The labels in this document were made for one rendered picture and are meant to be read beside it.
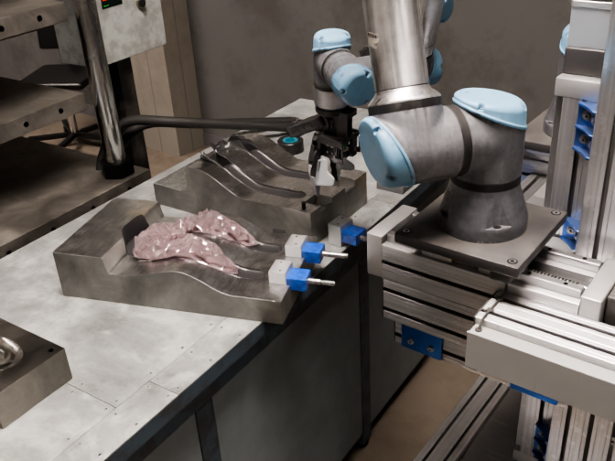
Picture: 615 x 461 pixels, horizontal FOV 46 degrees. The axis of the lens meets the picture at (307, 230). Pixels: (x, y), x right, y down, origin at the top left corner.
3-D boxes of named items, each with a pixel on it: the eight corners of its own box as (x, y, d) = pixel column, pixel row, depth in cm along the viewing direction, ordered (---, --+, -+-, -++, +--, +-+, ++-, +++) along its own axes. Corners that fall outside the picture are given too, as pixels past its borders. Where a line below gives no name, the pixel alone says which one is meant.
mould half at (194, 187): (367, 203, 186) (366, 155, 180) (312, 248, 168) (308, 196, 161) (218, 167, 212) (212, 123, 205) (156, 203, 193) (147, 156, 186)
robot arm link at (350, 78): (396, 64, 133) (374, 44, 141) (339, 72, 130) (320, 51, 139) (394, 103, 137) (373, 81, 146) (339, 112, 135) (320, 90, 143)
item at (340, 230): (387, 249, 165) (387, 229, 163) (375, 259, 162) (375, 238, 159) (340, 234, 173) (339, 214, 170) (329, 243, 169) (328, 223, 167)
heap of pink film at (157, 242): (263, 238, 161) (259, 207, 158) (233, 280, 147) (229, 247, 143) (157, 227, 168) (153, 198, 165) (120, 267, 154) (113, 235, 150)
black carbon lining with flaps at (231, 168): (334, 183, 182) (332, 148, 177) (298, 209, 170) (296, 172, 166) (227, 158, 199) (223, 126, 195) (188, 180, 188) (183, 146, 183)
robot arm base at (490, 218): (540, 214, 126) (546, 163, 122) (505, 252, 116) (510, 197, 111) (461, 195, 135) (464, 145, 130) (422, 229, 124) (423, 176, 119)
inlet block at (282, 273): (338, 287, 147) (337, 265, 145) (332, 301, 143) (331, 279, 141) (277, 281, 151) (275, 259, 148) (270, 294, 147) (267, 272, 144)
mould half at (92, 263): (318, 257, 164) (316, 215, 158) (283, 325, 142) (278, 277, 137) (123, 237, 177) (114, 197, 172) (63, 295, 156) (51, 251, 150)
